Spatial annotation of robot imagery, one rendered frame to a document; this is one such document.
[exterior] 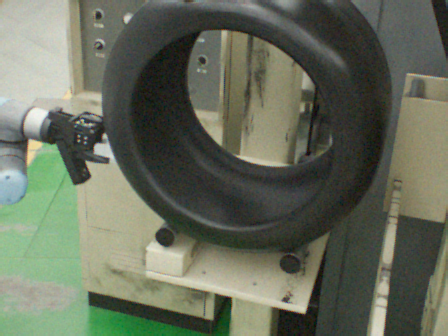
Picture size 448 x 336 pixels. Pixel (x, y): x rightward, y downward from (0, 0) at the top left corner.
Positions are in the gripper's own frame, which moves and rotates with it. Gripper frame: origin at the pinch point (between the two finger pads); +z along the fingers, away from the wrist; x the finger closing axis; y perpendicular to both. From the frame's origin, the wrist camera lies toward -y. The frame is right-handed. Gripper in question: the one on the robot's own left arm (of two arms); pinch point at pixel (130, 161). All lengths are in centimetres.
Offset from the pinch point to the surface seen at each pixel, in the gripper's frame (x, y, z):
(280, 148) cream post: 28.1, 0.5, 28.6
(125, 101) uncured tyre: -12.2, 19.8, 3.0
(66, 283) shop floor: 72, -110, -54
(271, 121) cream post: 28.1, 7.1, 24.8
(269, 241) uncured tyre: -11.6, -1.1, 36.5
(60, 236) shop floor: 102, -112, -75
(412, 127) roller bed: 21, 18, 58
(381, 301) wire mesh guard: -27, 5, 59
